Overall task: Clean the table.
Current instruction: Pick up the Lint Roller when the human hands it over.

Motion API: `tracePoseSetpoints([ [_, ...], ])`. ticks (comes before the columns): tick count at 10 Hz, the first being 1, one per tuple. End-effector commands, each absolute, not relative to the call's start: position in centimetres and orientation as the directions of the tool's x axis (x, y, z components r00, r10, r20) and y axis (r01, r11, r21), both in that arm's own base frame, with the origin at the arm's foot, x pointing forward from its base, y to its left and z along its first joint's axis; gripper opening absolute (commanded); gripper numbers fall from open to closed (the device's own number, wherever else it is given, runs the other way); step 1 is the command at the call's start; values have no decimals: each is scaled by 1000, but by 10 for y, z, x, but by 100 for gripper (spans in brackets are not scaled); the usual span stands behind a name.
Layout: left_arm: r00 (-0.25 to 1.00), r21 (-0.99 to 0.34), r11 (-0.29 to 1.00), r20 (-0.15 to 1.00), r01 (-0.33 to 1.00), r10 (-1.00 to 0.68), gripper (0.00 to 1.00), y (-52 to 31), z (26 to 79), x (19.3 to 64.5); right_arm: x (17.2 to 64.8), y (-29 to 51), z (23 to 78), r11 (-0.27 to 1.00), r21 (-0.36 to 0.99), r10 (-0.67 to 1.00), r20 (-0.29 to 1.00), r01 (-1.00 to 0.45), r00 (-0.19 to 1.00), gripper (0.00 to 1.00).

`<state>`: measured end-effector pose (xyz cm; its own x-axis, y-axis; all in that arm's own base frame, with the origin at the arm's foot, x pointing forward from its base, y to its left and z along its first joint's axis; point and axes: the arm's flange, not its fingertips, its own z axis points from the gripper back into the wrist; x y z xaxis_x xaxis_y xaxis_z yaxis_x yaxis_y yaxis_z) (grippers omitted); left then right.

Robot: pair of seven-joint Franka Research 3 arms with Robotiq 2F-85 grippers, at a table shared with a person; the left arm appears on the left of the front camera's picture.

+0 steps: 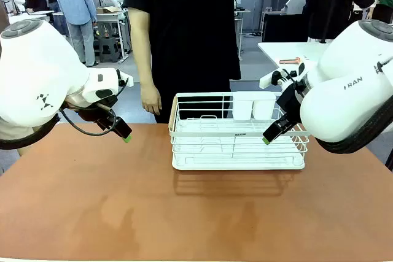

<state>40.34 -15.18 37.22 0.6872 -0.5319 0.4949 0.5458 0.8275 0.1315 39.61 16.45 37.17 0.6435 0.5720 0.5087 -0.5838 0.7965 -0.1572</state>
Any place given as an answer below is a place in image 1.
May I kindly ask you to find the grey plastic stool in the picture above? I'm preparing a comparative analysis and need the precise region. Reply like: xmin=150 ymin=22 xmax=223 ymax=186
xmin=93 ymin=36 xmax=119 ymax=63

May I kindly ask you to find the white wire dish rack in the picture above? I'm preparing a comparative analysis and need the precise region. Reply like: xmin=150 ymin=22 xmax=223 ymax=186
xmin=168 ymin=91 xmax=311 ymax=171

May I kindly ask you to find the white drip tray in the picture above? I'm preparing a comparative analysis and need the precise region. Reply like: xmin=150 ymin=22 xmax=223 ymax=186
xmin=171 ymin=153 xmax=306 ymax=171

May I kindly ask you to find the black monitor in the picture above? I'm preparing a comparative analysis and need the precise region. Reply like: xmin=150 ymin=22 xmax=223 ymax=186
xmin=262 ymin=12 xmax=309 ymax=44

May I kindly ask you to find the white background desk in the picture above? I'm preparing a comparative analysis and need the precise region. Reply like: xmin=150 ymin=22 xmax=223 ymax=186
xmin=52 ymin=12 xmax=130 ymax=61

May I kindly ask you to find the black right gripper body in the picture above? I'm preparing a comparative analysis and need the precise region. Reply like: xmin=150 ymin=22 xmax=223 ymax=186
xmin=275 ymin=80 xmax=305 ymax=125

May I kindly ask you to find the white side table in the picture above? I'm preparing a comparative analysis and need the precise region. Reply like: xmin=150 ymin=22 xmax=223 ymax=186
xmin=257 ymin=40 xmax=334 ymax=70

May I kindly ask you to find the person in black t-shirt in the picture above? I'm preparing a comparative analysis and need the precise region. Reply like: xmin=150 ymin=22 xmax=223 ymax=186
xmin=122 ymin=0 xmax=246 ymax=124

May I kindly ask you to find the person right forearm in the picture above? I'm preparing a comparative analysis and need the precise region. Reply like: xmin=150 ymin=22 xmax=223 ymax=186
xmin=131 ymin=34 xmax=157 ymax=87

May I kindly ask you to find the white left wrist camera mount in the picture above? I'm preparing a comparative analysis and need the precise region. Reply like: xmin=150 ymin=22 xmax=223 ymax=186
xmin=118 ymin=70 xmax=135 ymax=88

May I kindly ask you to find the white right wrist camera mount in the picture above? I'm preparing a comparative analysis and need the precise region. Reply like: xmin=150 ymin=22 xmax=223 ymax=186
xmin=259 ymin=68 xmax=298 ymax=90

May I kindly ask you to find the person right hand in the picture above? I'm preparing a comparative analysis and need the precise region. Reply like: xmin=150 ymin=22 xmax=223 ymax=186
xmin=140 ymin=82 xmax=163 ymax=117

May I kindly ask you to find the white cutlery holder cup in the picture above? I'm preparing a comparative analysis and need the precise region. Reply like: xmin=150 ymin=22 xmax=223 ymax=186
xmin=232 ymin=91 xmax=254 ymax=121
xmin=252 ymin=91 xmax=277 ymax=121

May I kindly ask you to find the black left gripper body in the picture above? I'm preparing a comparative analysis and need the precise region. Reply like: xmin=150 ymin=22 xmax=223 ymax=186
xmin=78 ymin=102 xmax=120 ymax=131

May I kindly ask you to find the cardboard box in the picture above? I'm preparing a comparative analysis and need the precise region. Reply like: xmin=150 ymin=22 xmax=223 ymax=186
xmin=96 ymin=6 xmax=123 ymax=15

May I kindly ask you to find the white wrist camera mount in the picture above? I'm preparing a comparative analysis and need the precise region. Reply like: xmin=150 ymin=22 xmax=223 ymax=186
xmin=118 ymin=70 xmax=135 ymax=88
xmin=259 ymin=68 xmax=298 ymax=90

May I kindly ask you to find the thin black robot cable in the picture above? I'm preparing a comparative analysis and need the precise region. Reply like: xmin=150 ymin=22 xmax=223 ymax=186
xmin=59 ymin=68 xmax=130 ymax=137

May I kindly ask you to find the grey white machine housing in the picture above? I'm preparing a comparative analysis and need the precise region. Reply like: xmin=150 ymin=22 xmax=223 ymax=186
xmin=280 ymin=0 xmax=306 ymax=15

